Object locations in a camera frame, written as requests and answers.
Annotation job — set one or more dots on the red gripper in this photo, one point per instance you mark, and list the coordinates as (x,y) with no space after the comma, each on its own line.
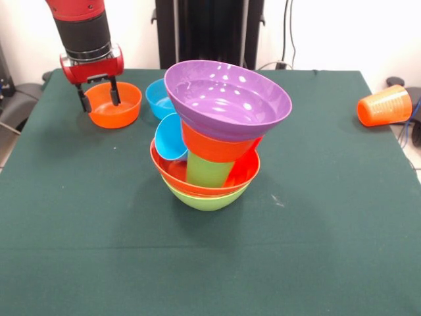
(92,70)

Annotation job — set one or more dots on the small orange bowl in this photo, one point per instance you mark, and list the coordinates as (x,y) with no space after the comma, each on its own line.
(210,148)
(128,112)

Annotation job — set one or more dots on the blue bowl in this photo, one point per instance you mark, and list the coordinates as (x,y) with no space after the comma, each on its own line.
(158,102)

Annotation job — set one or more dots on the blue cup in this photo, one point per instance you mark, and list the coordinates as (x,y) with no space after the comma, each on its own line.
(169,138)

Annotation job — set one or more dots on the wide orange bowl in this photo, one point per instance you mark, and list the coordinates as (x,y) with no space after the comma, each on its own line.
(171,171)

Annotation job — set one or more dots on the green cup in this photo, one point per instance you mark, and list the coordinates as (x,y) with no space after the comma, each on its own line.
(207,171)

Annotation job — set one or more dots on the purple bowl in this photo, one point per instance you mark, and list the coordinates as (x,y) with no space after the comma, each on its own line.
(230,125)

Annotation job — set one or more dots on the green bowl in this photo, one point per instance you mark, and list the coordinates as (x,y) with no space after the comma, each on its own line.
(204,202)

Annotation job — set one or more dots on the red cup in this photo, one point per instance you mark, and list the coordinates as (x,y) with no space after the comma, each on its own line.
(245,164)

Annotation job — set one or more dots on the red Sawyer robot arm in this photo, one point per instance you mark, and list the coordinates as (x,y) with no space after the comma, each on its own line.
(82,26)

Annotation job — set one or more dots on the grey chair base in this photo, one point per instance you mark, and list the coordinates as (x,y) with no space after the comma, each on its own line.
(19,102)

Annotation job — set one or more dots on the dark equipment rack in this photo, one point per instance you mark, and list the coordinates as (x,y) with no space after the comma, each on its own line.
(2,75)

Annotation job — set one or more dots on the dark green tablecloth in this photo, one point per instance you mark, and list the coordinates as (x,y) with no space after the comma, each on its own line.
(197,256)

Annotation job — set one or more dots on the orange cup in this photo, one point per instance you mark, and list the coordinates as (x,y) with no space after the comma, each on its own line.
(385,107)

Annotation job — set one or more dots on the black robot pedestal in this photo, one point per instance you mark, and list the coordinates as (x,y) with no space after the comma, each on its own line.
(197,33)

